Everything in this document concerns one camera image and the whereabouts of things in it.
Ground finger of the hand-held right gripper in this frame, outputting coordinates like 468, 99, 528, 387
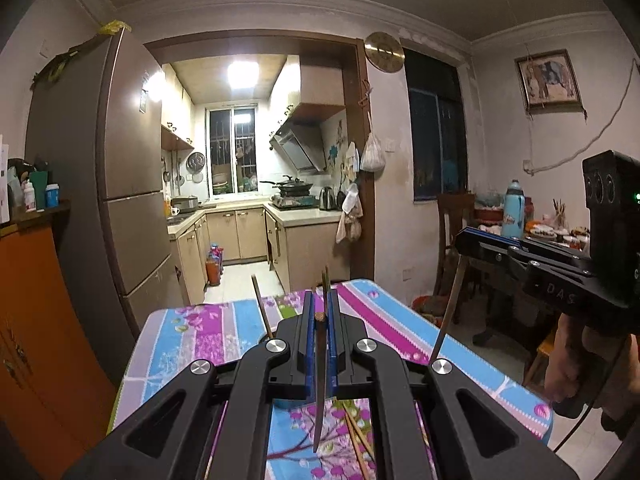
467, 226, 592, 269
452, 230, 591, 286

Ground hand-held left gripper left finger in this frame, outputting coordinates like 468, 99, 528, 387
65, 290, 317, 480

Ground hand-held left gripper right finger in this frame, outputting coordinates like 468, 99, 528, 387
325, 290, 576, 480

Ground person's right hand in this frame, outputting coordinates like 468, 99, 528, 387
544, 312, 603, 406

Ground blue thermos flask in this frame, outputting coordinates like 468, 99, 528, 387
500, 179, 527, 239

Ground dark wooden chair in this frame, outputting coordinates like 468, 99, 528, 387
434, 192, 476, 301

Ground floral striped tablecloth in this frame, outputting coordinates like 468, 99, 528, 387
107, 280, 553, 480

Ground dark barred window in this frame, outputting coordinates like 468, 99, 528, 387
404, 47, 468, 203

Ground beige kitchen base cabinets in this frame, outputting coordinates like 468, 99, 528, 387
167, 205, 346, 306

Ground hanging cloth bags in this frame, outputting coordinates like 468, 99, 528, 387
336, 182, 363, 244

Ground gas stove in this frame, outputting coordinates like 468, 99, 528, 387
270, 195, 318, 209

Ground white hanging plastic bag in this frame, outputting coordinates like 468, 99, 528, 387
360, 110, 387, 173

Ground black wok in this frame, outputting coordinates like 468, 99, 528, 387
260, 175, 313, 196

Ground framed elephant picture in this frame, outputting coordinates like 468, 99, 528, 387
515, 49, 583, 111

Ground steel range hood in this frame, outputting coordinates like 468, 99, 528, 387
270, 104, 346, 175

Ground kitchen window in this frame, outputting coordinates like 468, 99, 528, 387
206, 105, 258, 198

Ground grey refrigerator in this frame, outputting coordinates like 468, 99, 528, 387
25, 27, 173, 341

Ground orange wooden cabinet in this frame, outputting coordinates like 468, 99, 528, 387
0, 200, 118, 466

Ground kitchen ceiling light panel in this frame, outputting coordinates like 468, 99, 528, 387
227, 61, 260, 88

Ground green container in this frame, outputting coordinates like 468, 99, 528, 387
29, 170, 50, 210

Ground green leafy bundle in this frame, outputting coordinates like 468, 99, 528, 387
31, 42, 96, 91

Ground black cable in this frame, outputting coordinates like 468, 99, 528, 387
550, 402, 603, 456

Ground white wall cable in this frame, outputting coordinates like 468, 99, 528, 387
522, 57, 640, 176

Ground round gold wall clock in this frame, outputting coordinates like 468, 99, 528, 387
364, 31, 405, 73

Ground beige kitchen wall cabinets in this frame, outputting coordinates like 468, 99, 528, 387
161, 67, 196, 151

